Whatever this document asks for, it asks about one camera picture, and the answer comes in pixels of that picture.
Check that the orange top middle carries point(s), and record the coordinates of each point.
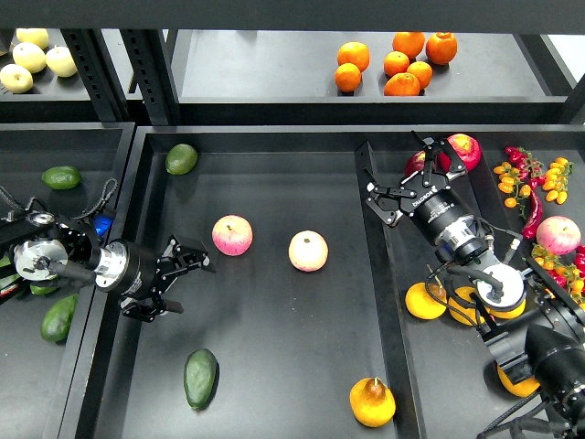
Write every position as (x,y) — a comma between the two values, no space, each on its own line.
(409,43)

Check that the big red apple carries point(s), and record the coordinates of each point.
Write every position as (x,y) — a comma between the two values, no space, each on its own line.
(467,148)

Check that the yellow pear tray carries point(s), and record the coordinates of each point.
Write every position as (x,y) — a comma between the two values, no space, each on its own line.
(462,309)
(522,389)
(421,304)

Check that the black tray divider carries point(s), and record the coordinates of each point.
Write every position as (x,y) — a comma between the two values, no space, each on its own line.
(401,378)

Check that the pale pink apple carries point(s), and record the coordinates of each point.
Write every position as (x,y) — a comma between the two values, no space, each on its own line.
(308,251)

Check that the black perforated shelf post right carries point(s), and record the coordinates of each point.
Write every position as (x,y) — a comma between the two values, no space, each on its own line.
(151,62)

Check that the orange top right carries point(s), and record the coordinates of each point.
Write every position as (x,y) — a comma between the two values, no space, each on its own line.
(441,48)

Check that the orange lower left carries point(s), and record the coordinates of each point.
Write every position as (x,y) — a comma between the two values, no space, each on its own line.
(347,77)

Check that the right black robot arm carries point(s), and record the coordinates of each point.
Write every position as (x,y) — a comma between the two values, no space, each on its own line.
(531,326)

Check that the black tray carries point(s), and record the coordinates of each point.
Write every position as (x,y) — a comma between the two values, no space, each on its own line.
(290,345)
(42,383)

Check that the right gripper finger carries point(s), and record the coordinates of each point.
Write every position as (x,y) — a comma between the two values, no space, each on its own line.
(433,149)
(377,194)

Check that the dark avocado at left edge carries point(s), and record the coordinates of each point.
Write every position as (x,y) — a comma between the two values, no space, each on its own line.
(10,279)

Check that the green avocado upper left tray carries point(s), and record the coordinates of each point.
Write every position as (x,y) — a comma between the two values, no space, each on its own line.
(62,177)

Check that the light green avocado left tray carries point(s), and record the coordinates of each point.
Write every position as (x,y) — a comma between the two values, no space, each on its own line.
(42,290)

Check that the orange front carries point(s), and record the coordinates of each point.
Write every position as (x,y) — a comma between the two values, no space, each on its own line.
(402,84)

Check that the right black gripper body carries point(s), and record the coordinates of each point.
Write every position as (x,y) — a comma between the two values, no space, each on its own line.
(436,210)

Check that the black centre tray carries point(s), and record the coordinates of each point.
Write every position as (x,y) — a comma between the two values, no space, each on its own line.
(290,345)

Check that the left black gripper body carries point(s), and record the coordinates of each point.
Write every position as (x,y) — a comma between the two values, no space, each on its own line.
(134,272)

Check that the pink apple right tray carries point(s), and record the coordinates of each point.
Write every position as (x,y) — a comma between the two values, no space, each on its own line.
(559,235)

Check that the red cherry tomato bunch top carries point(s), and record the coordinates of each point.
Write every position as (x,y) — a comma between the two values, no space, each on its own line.
(524,167)

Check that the green avocado at tray corner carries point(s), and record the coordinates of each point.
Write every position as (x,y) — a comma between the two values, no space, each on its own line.
(181,159)

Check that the orange centre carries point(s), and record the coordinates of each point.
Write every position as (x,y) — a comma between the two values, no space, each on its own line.
(395,62)

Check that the dark red small apple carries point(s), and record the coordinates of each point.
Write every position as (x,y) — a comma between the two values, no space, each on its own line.
(415,163)

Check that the orange right middle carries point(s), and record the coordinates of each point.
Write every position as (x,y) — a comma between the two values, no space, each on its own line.
(422,71)

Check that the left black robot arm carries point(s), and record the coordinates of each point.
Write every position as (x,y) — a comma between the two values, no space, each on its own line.
(46,248)

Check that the pink red apple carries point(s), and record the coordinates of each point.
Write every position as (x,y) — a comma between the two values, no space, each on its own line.
(232,235)

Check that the yellow pear right tray left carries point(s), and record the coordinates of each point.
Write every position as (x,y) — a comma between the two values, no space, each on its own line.
(421,304)

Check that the orange cherry tomato bunch right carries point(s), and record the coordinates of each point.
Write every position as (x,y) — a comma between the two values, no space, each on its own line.
(556,183)

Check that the yellow pear under wrist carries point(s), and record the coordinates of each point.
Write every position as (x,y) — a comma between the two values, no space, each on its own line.
(511,314)

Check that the orange cherry tomato bunch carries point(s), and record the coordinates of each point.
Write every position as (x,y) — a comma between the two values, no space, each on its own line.
(556,183)
(515,190)

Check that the yellow pear right tray middle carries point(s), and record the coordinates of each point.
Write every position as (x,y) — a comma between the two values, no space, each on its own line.
(462,309)

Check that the yellow pear right tray bottom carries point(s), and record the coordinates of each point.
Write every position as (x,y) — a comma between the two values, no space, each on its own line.
(522,389)

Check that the orange top left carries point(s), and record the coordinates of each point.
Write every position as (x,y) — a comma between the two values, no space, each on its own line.
(354,52)

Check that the orange cherry tomato bunch left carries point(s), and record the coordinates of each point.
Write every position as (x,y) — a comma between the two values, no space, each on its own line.
(515,190)

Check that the mixed cherry tomato bunch lower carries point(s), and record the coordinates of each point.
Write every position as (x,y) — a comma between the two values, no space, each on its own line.
(568,276)

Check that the black left tray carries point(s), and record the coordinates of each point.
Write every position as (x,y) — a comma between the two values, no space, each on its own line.
(42,383)

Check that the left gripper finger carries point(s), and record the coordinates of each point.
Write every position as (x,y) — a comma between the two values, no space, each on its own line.
(181,256)
(148,311)

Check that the orange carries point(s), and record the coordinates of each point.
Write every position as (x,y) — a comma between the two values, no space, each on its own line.
(347,77)
(422,71)
(441,48)
(354,52)
(395,62)
(409,43)
(402,84)

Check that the black upper shelf right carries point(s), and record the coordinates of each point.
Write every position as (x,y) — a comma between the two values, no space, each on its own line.
(287,77)

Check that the red chili pepper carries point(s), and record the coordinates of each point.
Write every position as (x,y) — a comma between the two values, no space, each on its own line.
(534,218)

